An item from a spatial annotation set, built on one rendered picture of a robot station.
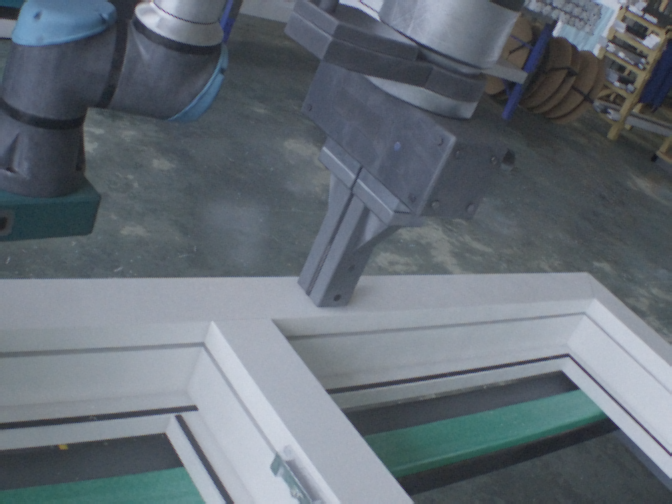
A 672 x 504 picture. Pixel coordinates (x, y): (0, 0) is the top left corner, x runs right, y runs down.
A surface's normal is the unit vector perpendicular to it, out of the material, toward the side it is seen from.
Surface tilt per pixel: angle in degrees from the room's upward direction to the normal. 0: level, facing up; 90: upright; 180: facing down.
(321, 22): 90
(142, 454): 0
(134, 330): 90
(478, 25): 90
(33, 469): 0
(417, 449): 0
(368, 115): 90
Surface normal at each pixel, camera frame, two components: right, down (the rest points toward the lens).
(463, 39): 0.13, 0.52
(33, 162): 0.39, 0.28
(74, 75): 0.37, 0.60
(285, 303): 0.37, -0.82
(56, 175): 0.74, 0.30
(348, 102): -0.76, 0.00
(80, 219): 0.63, 0.57
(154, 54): -0.15, 0.52
